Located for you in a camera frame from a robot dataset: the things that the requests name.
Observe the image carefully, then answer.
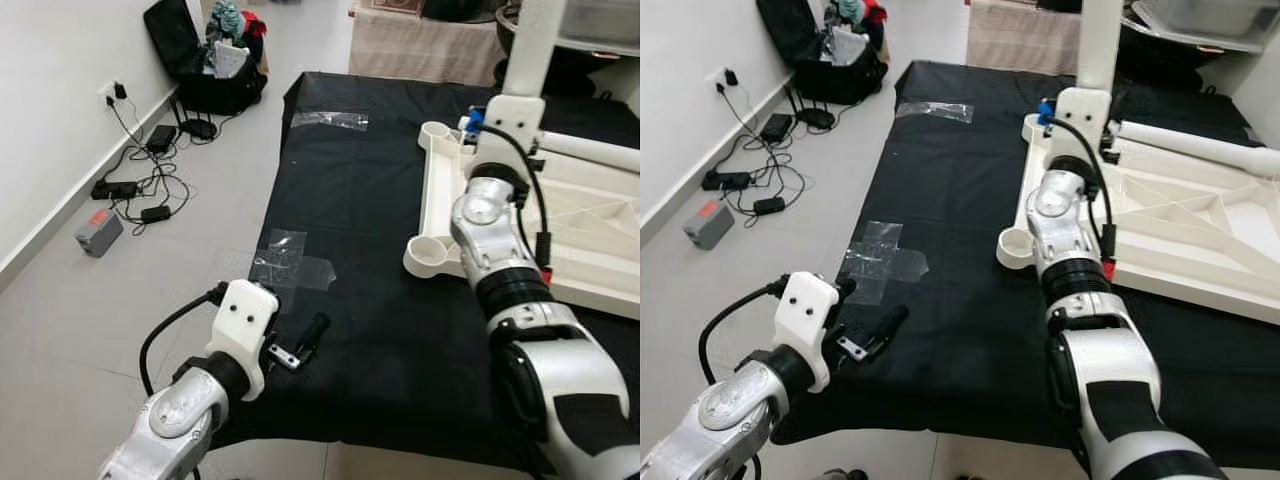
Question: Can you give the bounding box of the white plastic table leg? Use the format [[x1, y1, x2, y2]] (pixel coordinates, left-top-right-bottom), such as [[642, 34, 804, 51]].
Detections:
[[535, 130, 641, 176], [1112, 120, 1280, 181], [500, 0, 571, 101], [1075, 0, 1124, 93]]

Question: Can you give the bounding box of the white plastic children table top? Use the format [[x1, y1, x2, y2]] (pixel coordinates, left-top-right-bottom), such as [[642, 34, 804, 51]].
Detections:
[[403, 115, 641, 321], [997, 95, 1280, 326]]

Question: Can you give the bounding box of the clear tape strip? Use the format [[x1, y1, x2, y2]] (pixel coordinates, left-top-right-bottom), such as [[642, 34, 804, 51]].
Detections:
[[840, 245, 929, 286], [290, 111, 370, 132], [850, 220, 904, 306], [895, 101, 974, 124], [248, 255, 338, 293], [260, 229, 309, 293]]

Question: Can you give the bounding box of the black tablecloth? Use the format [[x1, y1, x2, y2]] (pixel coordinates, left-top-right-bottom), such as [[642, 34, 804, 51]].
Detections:
[[210, 70, 641, 476], [770, 60, 1280, 471]]

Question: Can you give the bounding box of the black wok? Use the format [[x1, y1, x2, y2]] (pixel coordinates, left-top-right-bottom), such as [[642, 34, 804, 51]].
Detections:
[[1118, 20, 1246, 96], [493, 10, 641, 99]]

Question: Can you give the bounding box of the beige cloth covered furniture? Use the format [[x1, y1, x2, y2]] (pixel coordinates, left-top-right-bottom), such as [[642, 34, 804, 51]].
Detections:
[[348, 5, 504, 87], [965, 0, 1083, 77]]

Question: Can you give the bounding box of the clear plastic storage box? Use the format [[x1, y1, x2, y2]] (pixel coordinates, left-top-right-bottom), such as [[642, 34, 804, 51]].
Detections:
[[1128, 0, 1280, 54], [558, 0, 641, 58]]

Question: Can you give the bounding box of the grey box with red label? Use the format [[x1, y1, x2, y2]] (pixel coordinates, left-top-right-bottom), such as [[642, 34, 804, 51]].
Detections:
[[683, 199, 734, 251], [74, 209, 125, 259]]

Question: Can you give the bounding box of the black bag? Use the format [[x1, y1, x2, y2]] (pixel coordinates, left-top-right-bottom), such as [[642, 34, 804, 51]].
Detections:
[[420, 0, 506, 23]]

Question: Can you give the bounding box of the black router with antennas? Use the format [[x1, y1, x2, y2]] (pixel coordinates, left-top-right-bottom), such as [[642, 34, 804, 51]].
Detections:
[[175, 88, 218, 141], [797, 82, 838, 131]]

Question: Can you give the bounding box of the white grey fabric item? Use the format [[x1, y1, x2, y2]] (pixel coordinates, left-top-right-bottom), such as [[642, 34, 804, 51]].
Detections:
[[205, 40, 251, 81], [828, 28, 873, 69]]

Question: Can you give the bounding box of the open black suitcase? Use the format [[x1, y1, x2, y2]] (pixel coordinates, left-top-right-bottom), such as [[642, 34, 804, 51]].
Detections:
[[143, 0, 269, 117], [755, 0, 891, 107]]

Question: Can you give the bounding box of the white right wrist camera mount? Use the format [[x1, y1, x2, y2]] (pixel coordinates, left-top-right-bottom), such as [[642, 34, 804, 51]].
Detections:
[[465, 95, 548, 183], [1040, 87, 1114, 169]]

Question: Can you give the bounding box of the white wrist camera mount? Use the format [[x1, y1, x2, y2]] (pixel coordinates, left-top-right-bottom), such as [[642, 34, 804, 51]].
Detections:
[[770, 272, 843, 393], [1040, 87, 1114, 169], [465, 95, 548, 183], [205, 280, 283, 403]]

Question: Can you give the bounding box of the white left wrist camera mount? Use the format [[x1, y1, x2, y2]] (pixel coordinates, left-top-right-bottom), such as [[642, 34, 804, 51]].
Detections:
[[770, 272, 843, 393], [205, 280, 283, 403]]

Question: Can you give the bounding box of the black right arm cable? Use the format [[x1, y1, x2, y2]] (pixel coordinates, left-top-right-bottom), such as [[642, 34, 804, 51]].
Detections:
[[480, 125, 556, 271], [1045, 115, 1119, 261]]

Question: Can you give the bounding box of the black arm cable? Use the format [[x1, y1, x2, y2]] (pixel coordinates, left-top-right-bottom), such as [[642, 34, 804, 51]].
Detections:
[[698, 278, 791, 386], [138, 283, 229, 396], [1045, 115, 1119, 261], [480, 125, 556, 271]]

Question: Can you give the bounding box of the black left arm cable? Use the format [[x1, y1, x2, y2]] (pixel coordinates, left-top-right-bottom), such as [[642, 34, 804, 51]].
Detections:
[[138, 283, 229, 396], [698, 278, 791, 386]]

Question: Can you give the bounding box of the black floor cable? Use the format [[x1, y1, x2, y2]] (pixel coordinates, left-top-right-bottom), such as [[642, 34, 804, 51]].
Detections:
[[105, 95, 193, 226], [715, 85, 806, 216]]

